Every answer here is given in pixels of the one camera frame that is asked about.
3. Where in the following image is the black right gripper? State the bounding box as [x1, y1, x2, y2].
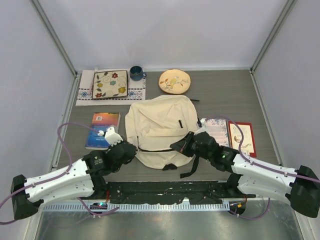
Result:
[171, 130, 213, 161]

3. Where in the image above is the cream canvas backpack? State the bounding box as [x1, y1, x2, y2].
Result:
[125, 95, 199, 170]

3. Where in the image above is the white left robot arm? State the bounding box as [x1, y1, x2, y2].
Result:
[10, 140, 137, 220]

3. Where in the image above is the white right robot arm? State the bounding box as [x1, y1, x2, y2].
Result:
[170, 132, 320, 218]

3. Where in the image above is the blue sunset cover book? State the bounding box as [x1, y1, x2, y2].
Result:
[85, 112, 121, 150]

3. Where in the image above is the floral cover book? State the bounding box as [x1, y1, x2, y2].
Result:
[205, 118, 230, 147]

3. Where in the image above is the round bird ceramic plate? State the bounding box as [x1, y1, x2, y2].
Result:
[158, 69, 191, 95]

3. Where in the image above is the red bordered book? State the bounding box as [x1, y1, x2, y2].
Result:
[227, 120, 258, 158]

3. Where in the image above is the white embroidered placemat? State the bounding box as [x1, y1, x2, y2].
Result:
[75, 70, 146, 107]

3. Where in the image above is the square floral ceramic plate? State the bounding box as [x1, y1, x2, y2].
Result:
[92, 70, 129, 100]

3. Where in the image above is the dark blue ceramic mug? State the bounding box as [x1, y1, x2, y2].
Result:
[129, 65, 147, 81]

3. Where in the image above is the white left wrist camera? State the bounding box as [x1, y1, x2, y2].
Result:
[97, 126, 123, 147]

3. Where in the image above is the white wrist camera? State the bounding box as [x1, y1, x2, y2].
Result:
[97, 126, 123, 147]
[195, 118, 207, 135]

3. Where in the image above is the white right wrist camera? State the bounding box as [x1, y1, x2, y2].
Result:
[195, 118, 207, 135]

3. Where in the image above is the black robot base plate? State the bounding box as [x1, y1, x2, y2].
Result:
[77, 180, 256, 205]

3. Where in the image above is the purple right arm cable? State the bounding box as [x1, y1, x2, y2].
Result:
[199, 115, 320, 221]

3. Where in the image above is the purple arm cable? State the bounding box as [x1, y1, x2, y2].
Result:
[0, 122, 121, 225]
[199, 115, 320, 221]

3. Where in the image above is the white slotted cable duct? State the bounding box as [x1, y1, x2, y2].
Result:
[43, 199, 230, 212]

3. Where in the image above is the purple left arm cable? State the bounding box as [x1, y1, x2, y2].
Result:
[0, 122, 121, 225]

